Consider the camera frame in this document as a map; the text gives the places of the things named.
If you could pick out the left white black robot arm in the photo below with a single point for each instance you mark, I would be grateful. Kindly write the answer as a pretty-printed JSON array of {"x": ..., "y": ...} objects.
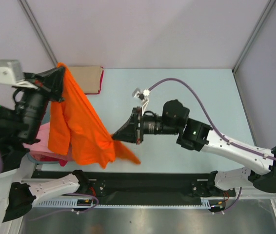
[{"x": 17, "y": 198}]

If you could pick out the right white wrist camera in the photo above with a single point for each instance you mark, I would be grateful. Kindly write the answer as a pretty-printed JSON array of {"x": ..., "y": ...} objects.
[{"x": 143, "y": 95}]

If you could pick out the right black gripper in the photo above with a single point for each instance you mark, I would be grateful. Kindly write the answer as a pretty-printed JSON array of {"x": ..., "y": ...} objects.
[{"x": 30, "y": 108}]

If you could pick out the folded red t shirt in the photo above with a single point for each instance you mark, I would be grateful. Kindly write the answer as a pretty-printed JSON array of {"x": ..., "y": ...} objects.
[{"x": 93, "y": 80}]

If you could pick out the aluminium frame post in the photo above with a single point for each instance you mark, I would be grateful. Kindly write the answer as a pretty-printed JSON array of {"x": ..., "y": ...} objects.
[
  {"x": 38, "y": 30},
  {"x": 254, "y": 34}
]

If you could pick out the left aluminium frame post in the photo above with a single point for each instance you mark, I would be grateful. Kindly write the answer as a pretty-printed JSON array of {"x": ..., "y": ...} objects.
[{"x": 38, "y": 30}]

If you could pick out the blue plastic basket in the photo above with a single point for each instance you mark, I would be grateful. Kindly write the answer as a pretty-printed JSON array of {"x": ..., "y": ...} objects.
[{"x": 30, "y": 158}]

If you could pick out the orange t shirt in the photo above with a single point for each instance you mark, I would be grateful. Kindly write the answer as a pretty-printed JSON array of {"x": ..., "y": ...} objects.
[{"x": 75, "y": 127}]

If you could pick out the right aluminium frame post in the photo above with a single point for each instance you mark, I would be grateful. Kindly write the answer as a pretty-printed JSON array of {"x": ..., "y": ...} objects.
[{"x": 254, "y": 34}]

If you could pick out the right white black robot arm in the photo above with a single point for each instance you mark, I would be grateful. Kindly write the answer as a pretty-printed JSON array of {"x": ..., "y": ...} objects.
[{"x": 258, "y": 164}]

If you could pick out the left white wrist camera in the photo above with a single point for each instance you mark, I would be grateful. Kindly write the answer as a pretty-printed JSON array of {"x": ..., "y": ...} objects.
[{"x": 11, "y": 74}]

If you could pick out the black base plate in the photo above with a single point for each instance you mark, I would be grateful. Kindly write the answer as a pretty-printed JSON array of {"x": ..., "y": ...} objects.
[{"x": 146, "y": 186}]

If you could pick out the light pink t shirt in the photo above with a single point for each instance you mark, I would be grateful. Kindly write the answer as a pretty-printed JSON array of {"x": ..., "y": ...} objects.
[{"x": 39, "y": 151}]

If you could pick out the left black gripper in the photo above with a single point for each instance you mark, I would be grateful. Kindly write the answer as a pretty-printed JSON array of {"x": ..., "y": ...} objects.
[{"x": 147, "y": 123}]

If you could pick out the white slotted cable duct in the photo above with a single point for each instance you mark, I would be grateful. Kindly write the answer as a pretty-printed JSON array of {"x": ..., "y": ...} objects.
[{"x": 87, "y": 202}]

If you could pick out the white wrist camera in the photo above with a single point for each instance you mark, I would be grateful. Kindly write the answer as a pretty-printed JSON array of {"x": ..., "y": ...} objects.
[
  {"x": 11, "y": 74},
  {"x": 143, "y": 95}
]

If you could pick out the folded beige t shirt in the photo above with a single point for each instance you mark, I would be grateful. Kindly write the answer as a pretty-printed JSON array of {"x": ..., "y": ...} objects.
[{"x": 78, "y": 72}]

